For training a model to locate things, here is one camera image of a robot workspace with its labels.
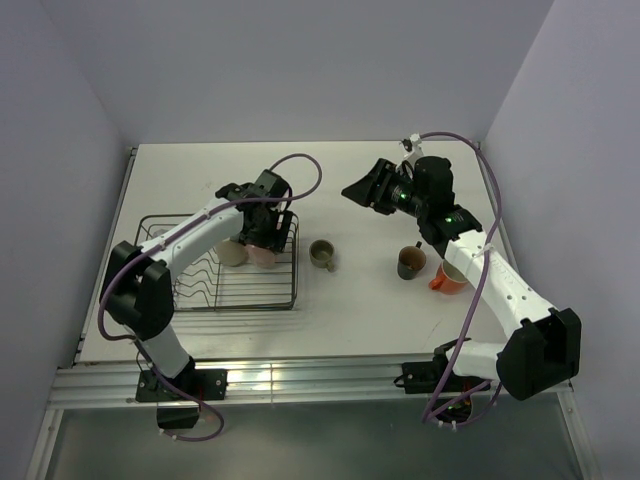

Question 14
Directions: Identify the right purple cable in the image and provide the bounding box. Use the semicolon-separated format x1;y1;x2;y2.
422;130;504;425

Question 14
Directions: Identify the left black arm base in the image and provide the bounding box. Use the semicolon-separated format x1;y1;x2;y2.
135;369;228;403

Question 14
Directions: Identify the black box under table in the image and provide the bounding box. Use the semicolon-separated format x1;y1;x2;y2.
156;406;200;431

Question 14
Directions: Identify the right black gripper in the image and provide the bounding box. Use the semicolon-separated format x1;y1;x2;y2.
341;158;429;219

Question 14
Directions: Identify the pink mug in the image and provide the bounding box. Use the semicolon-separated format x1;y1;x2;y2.
245;245;276;269

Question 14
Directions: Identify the orange mug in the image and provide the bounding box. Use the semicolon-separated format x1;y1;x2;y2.
429;260;468;295

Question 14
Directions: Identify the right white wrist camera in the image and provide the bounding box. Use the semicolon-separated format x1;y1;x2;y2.
400;133;424;166

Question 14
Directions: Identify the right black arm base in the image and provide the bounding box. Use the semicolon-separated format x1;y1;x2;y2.
393;358;484;395

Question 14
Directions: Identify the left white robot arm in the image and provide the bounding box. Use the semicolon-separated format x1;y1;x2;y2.
98;170;293;399

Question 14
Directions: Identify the beige tumbler cup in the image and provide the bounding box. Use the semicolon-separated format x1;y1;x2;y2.
214;240;248;267

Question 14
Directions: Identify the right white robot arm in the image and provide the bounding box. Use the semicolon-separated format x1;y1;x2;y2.
341;156;582;400

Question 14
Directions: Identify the grey wire dish rack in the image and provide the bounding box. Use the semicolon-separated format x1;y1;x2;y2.
135;212;301;312

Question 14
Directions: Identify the grey-green small mug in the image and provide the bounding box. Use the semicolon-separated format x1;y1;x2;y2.
309;239;335;272

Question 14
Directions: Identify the dark grey mug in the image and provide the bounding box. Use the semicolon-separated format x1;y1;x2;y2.
397;241;427;280

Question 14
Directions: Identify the aluminium table rail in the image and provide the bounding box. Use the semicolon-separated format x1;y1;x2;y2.
46;354;431;410

